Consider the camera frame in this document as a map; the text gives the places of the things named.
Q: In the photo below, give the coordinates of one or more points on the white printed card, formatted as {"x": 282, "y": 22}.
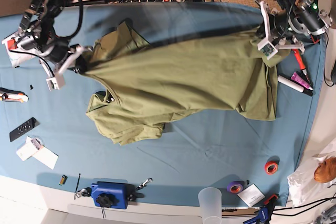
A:
{"x": 251, "y": 195}

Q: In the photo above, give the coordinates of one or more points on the white card box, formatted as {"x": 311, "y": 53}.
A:
{"x": 31, "y": 146}

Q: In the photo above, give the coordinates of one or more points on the translucent plastic cup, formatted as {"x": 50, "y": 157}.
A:
{"x": 210, "y": 201}

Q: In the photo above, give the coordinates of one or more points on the pink tube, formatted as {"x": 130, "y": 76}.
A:
{"x": 296, "y": 77}

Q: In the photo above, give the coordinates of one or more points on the orange white utility knife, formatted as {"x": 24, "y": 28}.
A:
{"x": 13, "y": 96}

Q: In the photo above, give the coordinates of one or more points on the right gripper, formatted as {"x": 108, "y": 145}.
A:
{"x": 59, "y": 58}

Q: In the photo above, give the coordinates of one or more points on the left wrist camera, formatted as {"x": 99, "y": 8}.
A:
{"x": 267, "y": 48}

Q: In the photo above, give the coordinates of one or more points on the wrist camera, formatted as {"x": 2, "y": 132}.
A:
{"x": 56, "y": 82}
{"x": 267, "y": 48}

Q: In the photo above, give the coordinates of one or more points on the black remote control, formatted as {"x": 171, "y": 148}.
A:
{"x": 23, "y": 129}

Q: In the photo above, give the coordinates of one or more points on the black zip tie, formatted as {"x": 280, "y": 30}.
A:
{"x": 77, "y": 185}

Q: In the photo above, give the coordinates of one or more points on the olive green t-shirt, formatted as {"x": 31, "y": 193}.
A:
{"x": 147, "y": 87}

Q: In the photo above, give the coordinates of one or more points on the blue table cloth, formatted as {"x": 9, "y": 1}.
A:
{"x": 210, "y": 148}

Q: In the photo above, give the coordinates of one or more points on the blue spring clamp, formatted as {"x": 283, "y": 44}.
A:
{"x": 265, "y": 212}

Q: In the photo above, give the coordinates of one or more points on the orange handled screwdriver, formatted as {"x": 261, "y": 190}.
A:
{"x": 299, "y": 59}

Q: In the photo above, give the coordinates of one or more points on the purple tape roll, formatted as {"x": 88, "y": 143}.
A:
{"x": 235, "y": 187}

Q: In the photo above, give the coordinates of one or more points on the small green battery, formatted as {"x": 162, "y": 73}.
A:
{"x": 63, "y": 180}

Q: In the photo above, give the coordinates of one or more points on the white plastic bag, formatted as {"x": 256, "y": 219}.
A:
{"x": 302, "y": 185}

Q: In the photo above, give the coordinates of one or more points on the brown bread roll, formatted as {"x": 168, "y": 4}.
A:
{"x": 325, "y": 171}

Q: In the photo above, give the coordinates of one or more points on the small orange box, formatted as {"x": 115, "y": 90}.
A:
{"x": 11, "y": 44}

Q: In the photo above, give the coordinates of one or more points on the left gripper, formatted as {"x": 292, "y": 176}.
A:
{"x": 276, "y": 28}

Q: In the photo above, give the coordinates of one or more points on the orange tape roll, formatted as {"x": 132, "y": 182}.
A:
{"x": 271, "y": 167}

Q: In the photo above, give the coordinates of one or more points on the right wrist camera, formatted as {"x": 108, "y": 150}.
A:
{"x": 56, "y": 82}

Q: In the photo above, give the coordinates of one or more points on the white paper card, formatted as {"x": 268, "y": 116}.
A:
{"x": 46, "y": 157}

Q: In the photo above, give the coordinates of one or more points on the blue clamp mount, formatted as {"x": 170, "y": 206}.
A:
{"x": 112, "y": 195}

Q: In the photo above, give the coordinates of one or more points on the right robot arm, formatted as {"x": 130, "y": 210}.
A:
{"x": 36, "y": 37}

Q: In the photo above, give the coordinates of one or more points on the white lint roller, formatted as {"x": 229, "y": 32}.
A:
{"x": 294, "y": 86}

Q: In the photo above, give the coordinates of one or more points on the silver carabiner clip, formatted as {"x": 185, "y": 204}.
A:
{"x": 144, "y": 183}

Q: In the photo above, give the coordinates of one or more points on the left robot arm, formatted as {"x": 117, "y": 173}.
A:
{"x": 310, "y": 18}

